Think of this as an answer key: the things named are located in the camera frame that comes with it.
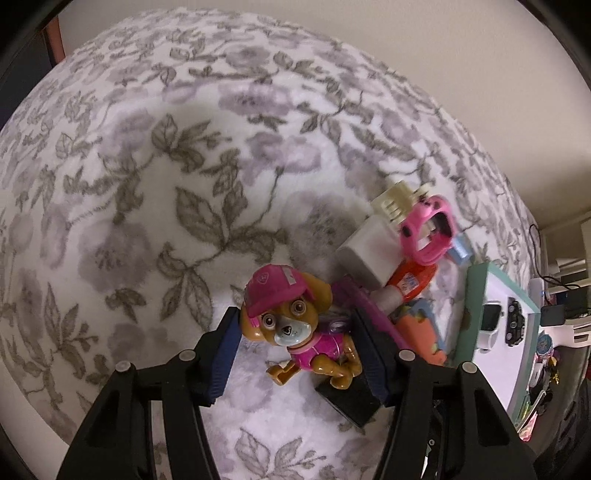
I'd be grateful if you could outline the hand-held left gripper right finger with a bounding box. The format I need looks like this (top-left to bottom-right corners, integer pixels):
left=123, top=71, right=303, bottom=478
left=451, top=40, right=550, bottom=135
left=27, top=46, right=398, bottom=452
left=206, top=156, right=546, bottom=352
left=353, top=307, right=539, bottom=480

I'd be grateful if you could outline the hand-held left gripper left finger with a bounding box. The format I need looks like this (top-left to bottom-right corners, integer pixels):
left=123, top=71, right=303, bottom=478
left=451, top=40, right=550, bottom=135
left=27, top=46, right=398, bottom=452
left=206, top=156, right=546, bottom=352
left=55, top=306, right=243, bottom=480

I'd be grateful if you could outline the black rectangular block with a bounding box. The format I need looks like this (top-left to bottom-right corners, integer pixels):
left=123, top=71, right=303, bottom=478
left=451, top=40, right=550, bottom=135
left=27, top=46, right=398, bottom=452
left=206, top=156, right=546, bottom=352
left=314, top=364, right=384, bottom=428

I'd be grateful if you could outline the brown dog toy pink cap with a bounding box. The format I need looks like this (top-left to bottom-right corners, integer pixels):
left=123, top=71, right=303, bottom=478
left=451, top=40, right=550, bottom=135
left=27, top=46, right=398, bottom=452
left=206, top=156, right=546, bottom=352
left=239, top=264, right=358, bottom=393

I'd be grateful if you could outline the orange white glue tube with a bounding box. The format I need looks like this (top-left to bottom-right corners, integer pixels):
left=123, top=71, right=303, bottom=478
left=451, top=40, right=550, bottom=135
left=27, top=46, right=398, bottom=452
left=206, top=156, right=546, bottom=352
left=376, top=261, right=437, bottom=315

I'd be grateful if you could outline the white charger adapter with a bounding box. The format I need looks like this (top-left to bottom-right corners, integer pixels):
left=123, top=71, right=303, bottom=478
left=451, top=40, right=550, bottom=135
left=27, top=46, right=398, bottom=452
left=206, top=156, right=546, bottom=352
left=335, top=215, right=407, bottom=289

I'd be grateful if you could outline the teal box white inside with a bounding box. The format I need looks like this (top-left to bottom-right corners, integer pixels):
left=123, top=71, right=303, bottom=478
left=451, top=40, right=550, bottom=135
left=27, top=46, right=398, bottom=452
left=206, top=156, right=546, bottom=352
left=455, top=263, right=541, bottom=430

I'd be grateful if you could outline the orange and blue toy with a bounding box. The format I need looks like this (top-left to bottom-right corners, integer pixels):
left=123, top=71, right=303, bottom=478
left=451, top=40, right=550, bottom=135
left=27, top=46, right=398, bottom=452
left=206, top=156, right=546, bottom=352
left=392, top=298, right=448, bottom=367

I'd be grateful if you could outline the purple plastic comb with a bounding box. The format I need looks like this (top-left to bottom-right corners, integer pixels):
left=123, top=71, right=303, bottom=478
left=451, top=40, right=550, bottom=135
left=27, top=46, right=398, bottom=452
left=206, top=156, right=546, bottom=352
left=330, top=277, right=402, bottom=352

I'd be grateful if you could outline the pink toy watch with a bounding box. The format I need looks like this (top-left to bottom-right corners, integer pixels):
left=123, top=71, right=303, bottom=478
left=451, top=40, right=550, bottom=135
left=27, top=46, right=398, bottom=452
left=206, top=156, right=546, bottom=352
left=399, top=195, right=455, bottom=265

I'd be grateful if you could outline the white toy car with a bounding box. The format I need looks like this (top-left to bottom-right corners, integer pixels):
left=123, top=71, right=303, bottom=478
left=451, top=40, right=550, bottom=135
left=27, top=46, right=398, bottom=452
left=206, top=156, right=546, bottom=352
left=475, top=302, right=502, bottom=352

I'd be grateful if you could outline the light blue block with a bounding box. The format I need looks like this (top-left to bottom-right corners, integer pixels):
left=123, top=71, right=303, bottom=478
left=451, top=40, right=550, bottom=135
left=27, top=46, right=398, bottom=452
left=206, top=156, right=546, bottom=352
left=445, top=235, right=472, bottom=264

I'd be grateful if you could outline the black toy car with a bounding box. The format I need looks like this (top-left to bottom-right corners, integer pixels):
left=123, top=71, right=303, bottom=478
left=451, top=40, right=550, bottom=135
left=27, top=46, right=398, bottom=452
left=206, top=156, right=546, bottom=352
left=503, top=298, right=527, bottom=347

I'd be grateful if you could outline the cream hair claw clip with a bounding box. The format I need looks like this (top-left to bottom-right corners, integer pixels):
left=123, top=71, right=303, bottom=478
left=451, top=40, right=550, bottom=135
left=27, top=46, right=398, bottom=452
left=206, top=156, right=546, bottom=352
left=369, top=181, right=435, bottom=227

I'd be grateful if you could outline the floral grey white blanket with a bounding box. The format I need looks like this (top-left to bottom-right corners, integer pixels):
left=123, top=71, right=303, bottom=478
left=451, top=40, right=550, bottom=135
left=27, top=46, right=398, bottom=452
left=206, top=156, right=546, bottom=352
left=0, top=7, right=546, bottom=480

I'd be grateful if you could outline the orange wooden furniture edge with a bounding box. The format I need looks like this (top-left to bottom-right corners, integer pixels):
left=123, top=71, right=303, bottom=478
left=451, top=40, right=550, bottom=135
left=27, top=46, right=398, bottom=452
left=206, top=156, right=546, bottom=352
left=44, top=21, right=66, bottom=65

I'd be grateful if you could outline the black cable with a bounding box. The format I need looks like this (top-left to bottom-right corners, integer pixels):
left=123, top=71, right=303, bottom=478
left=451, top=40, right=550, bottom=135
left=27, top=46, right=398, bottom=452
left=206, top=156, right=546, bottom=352
left=529, top=224, right=573, bottom=291

